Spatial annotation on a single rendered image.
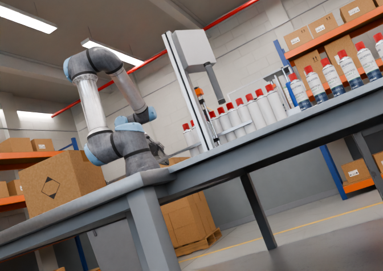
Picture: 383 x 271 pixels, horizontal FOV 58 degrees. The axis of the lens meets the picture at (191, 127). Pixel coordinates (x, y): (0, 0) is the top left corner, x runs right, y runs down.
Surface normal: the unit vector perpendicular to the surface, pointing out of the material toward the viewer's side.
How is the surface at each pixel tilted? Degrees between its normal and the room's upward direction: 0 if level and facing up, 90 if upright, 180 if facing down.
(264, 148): 90
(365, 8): 90
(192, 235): 90
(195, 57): 90
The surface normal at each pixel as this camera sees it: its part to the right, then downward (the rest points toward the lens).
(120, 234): -0.10, -0.11
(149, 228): -0.41, -0.04
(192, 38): 0.46, -0.34
